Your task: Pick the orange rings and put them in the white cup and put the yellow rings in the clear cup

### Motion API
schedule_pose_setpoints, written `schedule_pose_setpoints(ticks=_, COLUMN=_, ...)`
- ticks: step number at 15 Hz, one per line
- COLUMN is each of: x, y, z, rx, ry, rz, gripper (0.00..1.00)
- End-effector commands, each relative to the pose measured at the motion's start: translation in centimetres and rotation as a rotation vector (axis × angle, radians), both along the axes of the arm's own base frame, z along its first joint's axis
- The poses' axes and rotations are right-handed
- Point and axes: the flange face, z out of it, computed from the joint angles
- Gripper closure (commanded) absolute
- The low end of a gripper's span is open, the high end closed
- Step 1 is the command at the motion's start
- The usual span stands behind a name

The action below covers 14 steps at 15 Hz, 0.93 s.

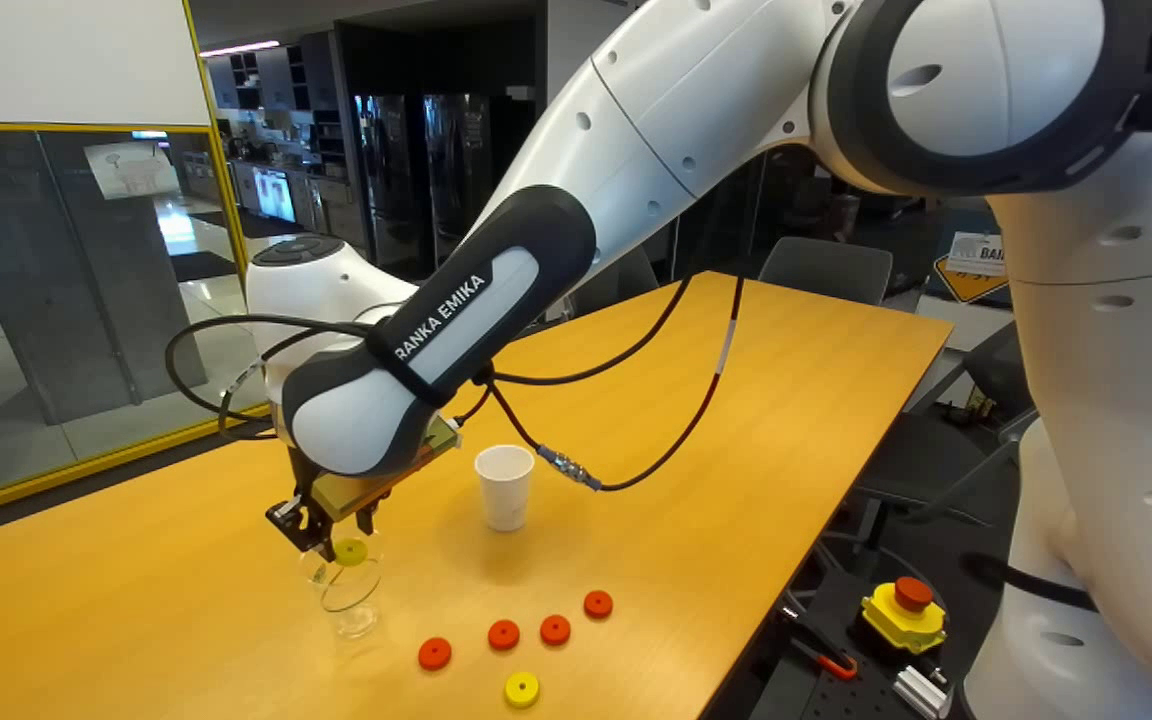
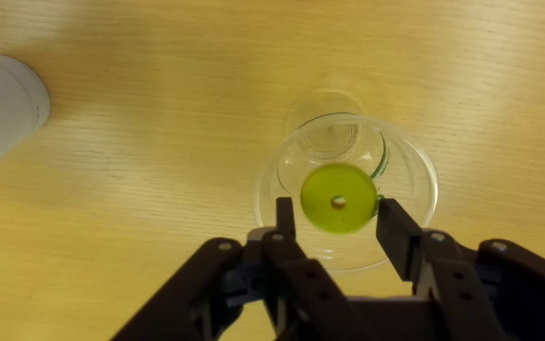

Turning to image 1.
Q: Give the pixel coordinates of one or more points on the black orange clamp tool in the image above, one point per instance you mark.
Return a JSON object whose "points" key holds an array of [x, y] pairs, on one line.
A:
{"points": [[823, 658]]}

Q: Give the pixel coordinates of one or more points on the yellow diamond warning sign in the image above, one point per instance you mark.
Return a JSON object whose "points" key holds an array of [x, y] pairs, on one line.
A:
{"points": [[960, 280]]}

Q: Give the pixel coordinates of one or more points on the white paper cup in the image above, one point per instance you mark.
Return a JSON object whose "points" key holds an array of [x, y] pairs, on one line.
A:
{"points": [[504, 484]]}

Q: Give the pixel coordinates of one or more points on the wooden camera mount plate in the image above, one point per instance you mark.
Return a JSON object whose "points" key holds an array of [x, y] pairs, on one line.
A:
{"points": [[352, 494]]}

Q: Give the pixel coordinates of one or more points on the black perforated mounting board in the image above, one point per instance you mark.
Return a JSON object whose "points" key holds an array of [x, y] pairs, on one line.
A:
{"points": [[841, 694]]}

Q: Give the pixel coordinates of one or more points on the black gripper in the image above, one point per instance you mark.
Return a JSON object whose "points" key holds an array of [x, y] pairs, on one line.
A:
{"points": [[314, 500]]}

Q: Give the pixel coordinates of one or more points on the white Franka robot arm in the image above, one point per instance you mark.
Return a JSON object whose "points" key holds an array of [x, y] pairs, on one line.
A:
{"points": [[739, 80]]}

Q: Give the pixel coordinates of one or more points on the wide white wall panel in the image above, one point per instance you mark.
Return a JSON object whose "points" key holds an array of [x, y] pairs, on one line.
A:
{"points": [[70, 63]]}

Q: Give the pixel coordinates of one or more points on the grey office chair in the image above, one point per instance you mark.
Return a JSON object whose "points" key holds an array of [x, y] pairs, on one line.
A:
{"points": [[618, 280], [826, 264], [960, 415]]}

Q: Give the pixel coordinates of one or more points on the clear plastic cup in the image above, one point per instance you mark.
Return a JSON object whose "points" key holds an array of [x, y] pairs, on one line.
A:
{"points": [[348, 600]]}

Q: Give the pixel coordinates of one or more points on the silver metal bracket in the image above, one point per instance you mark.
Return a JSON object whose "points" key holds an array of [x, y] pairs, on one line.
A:
{"points": [[923, 690]]}

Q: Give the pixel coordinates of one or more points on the yellow emergency stop button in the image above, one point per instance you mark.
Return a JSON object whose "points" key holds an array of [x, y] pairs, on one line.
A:
{"points": [[904, 614]]}

